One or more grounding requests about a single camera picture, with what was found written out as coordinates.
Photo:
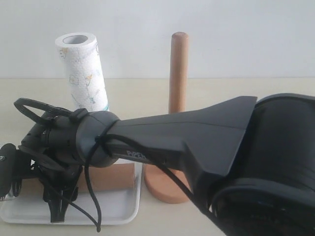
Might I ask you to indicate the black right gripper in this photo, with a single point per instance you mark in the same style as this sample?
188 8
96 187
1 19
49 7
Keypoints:
62 175

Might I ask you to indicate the brown cardboard tube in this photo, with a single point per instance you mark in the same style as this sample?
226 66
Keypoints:
115 177

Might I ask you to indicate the printed white paper towel roll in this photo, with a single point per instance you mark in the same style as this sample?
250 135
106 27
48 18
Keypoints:
80 58

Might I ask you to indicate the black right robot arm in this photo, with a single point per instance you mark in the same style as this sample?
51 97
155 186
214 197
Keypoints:
247 164

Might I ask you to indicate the wooden paper towel holder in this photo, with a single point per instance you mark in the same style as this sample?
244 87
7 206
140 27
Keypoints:
157 182

